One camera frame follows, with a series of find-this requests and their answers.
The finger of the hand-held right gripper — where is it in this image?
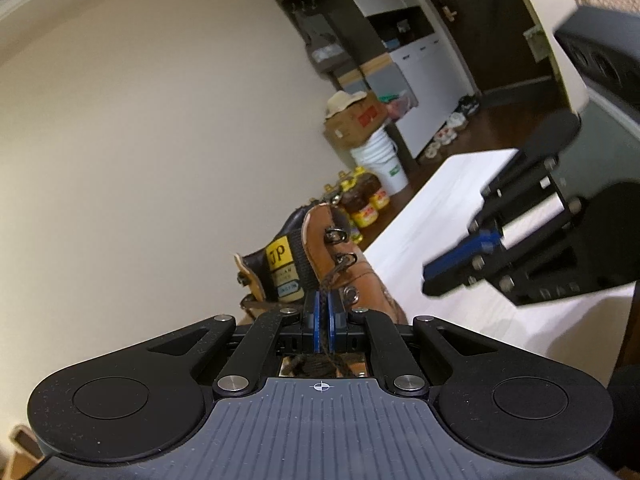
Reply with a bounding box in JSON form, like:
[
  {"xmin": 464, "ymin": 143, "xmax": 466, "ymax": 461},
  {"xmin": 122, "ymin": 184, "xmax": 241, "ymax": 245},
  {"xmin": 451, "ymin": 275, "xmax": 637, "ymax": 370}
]
[
  {"xmin": 467, "ymin": 152, "xmax": 558, "ymax": 233},
  {"xmin": 421, "ymin": 229, "xmax": 583, "ymax": 307}
]

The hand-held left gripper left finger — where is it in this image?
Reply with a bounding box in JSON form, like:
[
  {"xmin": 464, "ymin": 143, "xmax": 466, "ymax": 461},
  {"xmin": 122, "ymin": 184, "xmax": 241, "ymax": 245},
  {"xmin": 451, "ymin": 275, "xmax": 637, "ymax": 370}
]
[{"xmin": 147, "ymin": 291, "xmax": 322, "ymax": 398}]

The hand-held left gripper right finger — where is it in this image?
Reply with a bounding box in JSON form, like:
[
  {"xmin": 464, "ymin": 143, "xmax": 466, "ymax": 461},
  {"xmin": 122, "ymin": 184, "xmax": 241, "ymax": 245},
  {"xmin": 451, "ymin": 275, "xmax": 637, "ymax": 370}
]
[{"xmin": 325, "ymin": 291, "xmax": 496, "ymax": 397}]

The dark brown shoelace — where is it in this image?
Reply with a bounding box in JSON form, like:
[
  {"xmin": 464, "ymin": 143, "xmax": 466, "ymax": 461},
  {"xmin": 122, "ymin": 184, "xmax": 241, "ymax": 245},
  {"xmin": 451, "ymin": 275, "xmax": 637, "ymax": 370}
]
[{"xmin": 287, "ymin": 255, "xmax": 360, "ymax": 378}]

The brown leather boot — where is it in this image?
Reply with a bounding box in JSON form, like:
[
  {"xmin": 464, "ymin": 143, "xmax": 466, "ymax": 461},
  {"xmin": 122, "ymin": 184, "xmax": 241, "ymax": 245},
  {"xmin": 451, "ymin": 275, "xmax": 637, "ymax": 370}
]
[{"xmin": 234, "ymin": 202, "xmax": 408, "ymax": 378}]

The row of small shoes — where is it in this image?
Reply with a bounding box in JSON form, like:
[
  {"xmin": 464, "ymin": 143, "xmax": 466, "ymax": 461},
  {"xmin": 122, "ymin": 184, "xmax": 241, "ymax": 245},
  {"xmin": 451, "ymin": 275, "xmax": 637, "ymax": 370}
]
[{"xmin": 425, "ymin": 95, "xmax": 481, "ymax": 159}]

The white plastic bucket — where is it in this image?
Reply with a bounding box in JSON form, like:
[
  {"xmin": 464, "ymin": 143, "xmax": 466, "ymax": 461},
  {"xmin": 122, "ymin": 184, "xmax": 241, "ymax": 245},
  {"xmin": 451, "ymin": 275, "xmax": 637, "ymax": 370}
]
[{"xmin": 350, "ymin": 127, "xmax": 408, "ymax": 196}]

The white paper sheet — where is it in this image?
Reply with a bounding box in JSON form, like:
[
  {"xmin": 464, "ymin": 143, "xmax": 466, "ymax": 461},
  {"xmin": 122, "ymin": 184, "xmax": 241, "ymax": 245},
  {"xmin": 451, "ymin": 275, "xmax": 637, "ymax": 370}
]
[{"xmin": 522, "ymin": 27, "xmax": 546, "ymax": 63}]

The colourful plastic bag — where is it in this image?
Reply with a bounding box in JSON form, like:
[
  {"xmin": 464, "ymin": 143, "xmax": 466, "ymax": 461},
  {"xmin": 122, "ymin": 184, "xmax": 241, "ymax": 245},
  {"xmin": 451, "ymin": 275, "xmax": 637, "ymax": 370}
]
[{"xmin": 380, "ymin": 91, "xmax": 418, "ymax": 121}]

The dark and white hallway cabinet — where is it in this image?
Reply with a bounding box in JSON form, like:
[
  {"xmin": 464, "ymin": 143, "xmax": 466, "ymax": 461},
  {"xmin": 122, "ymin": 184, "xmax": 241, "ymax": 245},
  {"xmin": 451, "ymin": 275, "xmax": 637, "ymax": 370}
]
[{"xmin": 280, "ymin": 0, "xmax": 481, "ymax": 173}]

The dark brown door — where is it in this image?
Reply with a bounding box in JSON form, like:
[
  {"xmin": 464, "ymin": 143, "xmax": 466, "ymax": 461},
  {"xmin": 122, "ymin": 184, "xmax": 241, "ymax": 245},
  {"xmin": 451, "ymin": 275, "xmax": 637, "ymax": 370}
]
[{"xmin": 400, "ymin": 0, "xmax": 563, "ymax": 108}]

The cardboard box with red label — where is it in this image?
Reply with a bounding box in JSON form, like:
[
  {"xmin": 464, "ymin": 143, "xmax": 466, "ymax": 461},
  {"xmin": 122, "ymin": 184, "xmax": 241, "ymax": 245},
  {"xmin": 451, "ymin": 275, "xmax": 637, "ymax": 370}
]
[{"xmin": 322, "ymin": 91, "xmax": 390, "ymax": 161}]

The beige straw hat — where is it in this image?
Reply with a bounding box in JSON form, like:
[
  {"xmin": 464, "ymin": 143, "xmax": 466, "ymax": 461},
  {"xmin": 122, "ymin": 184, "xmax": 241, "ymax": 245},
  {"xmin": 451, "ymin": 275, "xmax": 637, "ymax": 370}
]
[{"xmin": 326, "ymin": 91, "xmax": 368, "ymax": 120}]

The grey hanging bag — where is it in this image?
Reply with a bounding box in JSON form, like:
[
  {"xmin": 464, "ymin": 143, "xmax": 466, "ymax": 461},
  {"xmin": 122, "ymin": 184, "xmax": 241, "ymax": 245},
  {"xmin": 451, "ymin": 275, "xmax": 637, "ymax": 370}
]
[{"xmin": 302, "ymin": 12, "xmax": 351, "ymax": 79}]

